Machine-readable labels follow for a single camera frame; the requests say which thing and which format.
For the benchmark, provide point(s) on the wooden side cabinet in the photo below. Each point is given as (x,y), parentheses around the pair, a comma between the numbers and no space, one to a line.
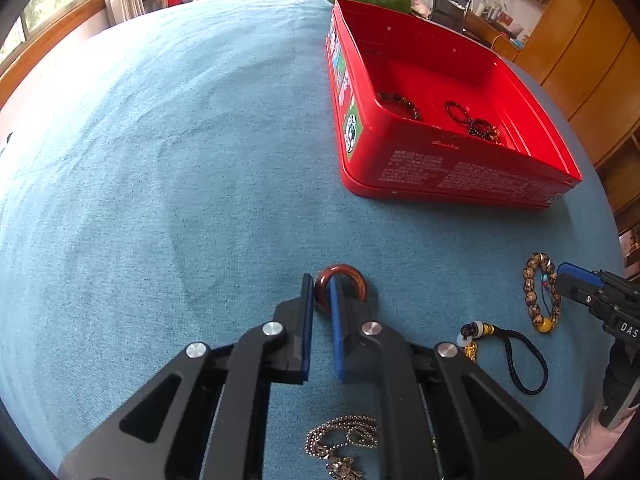
(622,185)

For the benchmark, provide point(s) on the wooden frame window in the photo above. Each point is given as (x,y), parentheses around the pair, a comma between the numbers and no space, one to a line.
(55,15)

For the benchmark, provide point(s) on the wooden desk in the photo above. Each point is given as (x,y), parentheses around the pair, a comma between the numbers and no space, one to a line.
(492,35)

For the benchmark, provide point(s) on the wooden wardrobe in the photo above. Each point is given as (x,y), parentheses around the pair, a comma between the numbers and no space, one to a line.
(580,35)

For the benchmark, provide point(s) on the blue bedsheet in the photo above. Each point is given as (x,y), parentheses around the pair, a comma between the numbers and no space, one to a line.
(175,185)

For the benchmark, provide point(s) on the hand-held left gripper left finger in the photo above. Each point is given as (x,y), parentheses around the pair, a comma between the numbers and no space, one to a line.
(308,332)

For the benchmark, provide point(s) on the red tin box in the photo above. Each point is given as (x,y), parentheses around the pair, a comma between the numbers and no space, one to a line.
(450,172)

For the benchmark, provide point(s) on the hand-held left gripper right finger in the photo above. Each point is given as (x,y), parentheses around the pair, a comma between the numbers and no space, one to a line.
(338,332)

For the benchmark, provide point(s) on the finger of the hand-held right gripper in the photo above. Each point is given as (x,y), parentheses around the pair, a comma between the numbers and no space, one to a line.
(575,285)

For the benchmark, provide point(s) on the black mesh chair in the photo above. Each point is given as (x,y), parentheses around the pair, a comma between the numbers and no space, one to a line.
(450,5)

